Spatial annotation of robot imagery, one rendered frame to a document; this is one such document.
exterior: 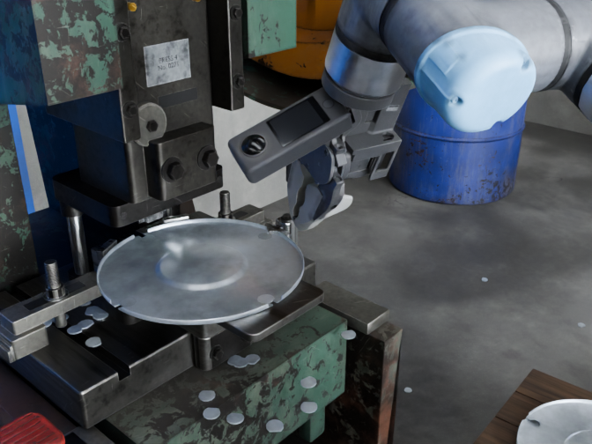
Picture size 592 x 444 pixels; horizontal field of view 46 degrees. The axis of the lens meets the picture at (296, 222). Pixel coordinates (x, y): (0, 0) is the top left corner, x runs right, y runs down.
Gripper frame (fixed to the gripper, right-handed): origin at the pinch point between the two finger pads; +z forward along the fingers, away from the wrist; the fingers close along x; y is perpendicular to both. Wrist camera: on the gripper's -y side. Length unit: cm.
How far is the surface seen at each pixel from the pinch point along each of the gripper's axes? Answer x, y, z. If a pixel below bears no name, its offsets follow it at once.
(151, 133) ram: 21.9, -8.4, 3.5
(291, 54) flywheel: 41.1, 24.8, 9.6
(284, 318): -3.6, -0.1, 14.4
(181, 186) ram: 17.8, -5.4, 10.1
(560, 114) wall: 133, 293, 153
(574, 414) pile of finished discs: -24, 61, 50
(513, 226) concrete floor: 61, 173, 130
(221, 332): 3.7, -3.5, 26.2
